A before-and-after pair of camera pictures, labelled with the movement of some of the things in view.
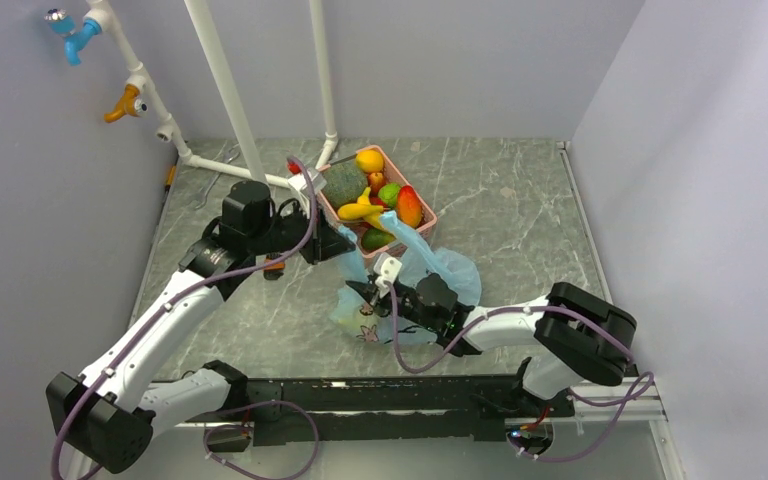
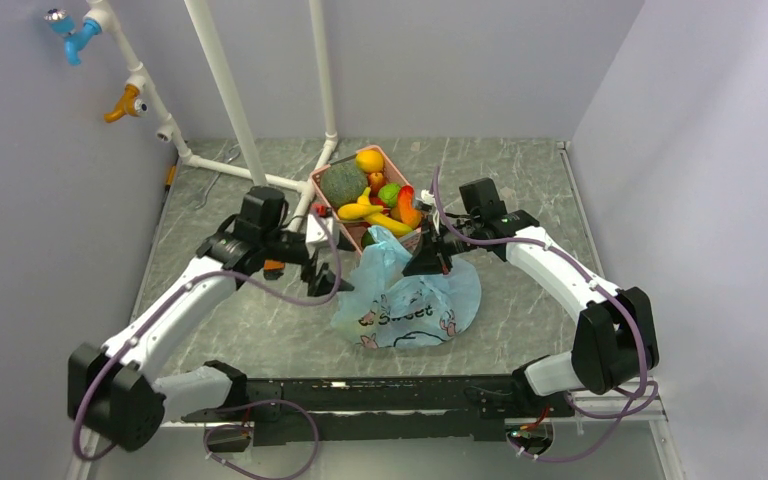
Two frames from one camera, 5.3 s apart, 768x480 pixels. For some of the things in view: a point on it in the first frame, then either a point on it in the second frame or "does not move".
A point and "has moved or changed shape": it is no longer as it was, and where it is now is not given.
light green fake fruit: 389,194 does not move
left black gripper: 323,243 -> 325,282
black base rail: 390,410 does not move
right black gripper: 366,291 -> 429,259
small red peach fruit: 376,180 does not move
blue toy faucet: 62,25 does not move
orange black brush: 273,271 does not move
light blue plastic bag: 357,318 has moved or changed shape
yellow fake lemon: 370,161 does not move
